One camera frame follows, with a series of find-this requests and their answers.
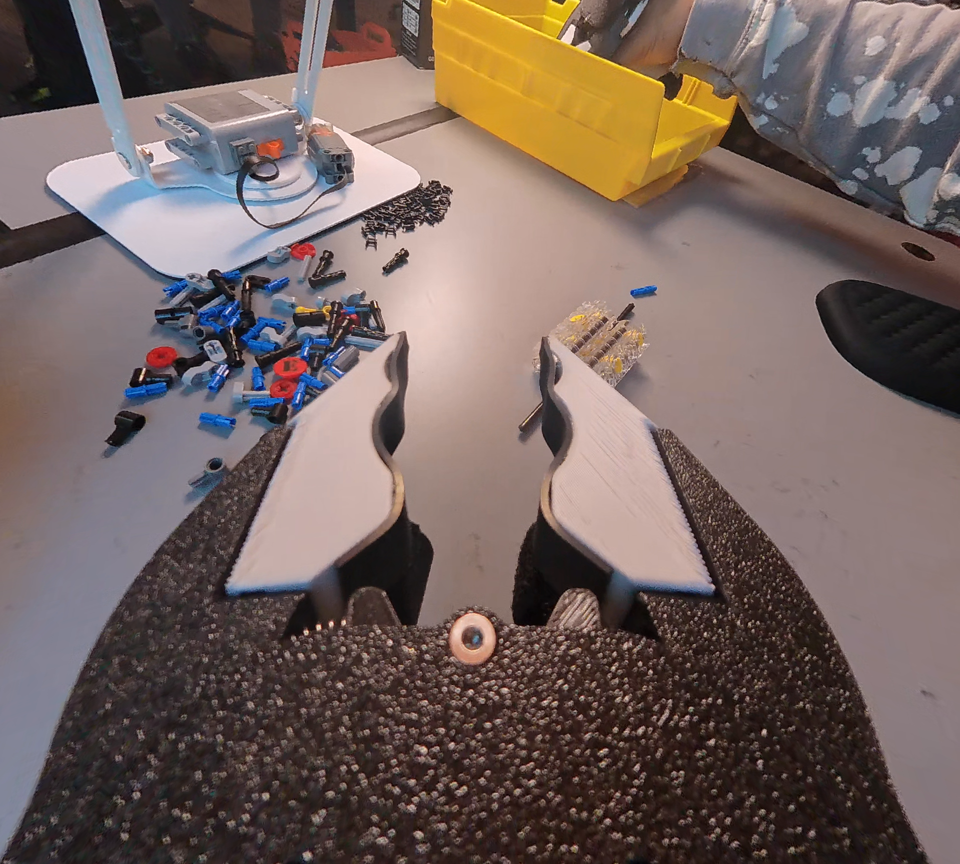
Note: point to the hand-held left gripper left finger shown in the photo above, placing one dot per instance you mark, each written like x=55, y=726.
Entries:
x=322, y=474

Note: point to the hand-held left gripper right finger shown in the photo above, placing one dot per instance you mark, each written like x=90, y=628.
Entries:
x=630, y=489

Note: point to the yellow plastic bin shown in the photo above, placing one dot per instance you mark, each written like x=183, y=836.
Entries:
x=540, y=91

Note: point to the clear engine block model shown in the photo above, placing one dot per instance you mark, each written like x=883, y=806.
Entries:
x=607, y=346

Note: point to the black elbow connector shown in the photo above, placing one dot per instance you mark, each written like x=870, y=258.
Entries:
x=127, y=423

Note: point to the person's right forearm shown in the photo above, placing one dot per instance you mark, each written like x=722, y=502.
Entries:
x=825, y=68

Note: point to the person's right hand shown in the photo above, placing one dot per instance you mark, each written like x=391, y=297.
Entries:
x=664, y=23

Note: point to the pile of mixed building pieces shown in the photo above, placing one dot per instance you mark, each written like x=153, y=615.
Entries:
x=247, y=339

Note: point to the black pin connector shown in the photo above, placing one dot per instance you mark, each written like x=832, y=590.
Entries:
x=396, y=260

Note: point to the white book stand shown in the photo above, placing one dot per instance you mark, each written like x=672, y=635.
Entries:
x=187, y=233

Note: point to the black textured pad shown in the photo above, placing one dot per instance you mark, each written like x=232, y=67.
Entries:
x=892, y=346

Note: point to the grey toy motor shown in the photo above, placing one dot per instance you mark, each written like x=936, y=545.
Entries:
x=330, y=151

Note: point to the grey battery box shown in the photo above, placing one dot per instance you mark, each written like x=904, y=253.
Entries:
x=225, y=125

